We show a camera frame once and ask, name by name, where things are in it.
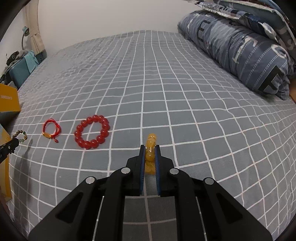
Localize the brown wooden bead bracelet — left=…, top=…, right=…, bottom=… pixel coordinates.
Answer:
left=11, top=129, right=28, bottom=142

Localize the blue yellow cardboard box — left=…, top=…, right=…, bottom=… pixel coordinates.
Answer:
left=0, top=84, right=21, bottom=202

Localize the yellow amber bead bracelet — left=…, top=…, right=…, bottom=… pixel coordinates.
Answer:
left=144, top=133, right=158, bottom=175

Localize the teal suitcase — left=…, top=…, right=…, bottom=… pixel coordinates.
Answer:
left=1, top=50, right=39, bottom=89

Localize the grey checked bed sheet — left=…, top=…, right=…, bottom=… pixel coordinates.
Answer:
left=8, top=31, right=295, bottom=238

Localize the blue desk lamp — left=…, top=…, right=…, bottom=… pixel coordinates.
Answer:
left=21, top=26, right=30, bottom=50

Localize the beige curtain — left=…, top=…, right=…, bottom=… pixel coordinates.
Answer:
left=25, top=0, right=45, bottom=55

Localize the wooden headboard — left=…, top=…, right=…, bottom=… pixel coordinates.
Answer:
left=290, top=89, right=296, bottom=102

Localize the blue patterned folded duvet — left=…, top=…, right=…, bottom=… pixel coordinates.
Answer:
left=178, top=10, right=293, bottom=100

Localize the blue patterned pillow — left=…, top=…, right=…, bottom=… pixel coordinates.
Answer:
left=191, top=1, right=295, bottom=68

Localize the red cord gold charm bracelet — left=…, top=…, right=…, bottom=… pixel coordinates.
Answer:
left=42, top=118, right=62, bottom=143

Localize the red bead bracelet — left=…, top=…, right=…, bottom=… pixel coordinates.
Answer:
left=74, top=114, right=111, bottom=150

